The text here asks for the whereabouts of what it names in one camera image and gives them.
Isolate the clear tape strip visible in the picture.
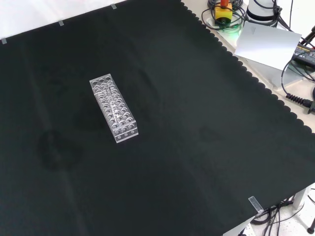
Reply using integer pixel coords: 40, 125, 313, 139
248, 196, 264, 214

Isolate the yellow stop button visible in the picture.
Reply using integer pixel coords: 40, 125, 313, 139
214, 0, 233, 22

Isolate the black ribbed cable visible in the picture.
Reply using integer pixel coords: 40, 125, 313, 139
281, 58, 315, 114

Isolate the black power adapter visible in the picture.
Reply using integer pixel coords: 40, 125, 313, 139
291, 41, 315, 67

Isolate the black cable bundle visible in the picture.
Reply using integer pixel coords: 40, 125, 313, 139
242, 188, 315, 236

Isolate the pale board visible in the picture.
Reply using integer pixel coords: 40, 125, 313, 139
233, 20, 303, 72

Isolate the black tripod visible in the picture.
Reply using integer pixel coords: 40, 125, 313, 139
298, 24, 315, 47

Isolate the grey table leg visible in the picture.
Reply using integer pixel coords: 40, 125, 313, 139
292, 185, 308, 210

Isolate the black coiled cable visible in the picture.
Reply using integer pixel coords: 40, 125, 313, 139
201, 0, 249, 31

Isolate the black cloth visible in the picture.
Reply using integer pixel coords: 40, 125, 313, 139
0, 0, 315, 236

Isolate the clear test tube rack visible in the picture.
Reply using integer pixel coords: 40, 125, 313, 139
89, 73, 139, 144

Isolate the clear glass test tube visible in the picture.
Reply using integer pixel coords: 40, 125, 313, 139
105, 83, 120, 122

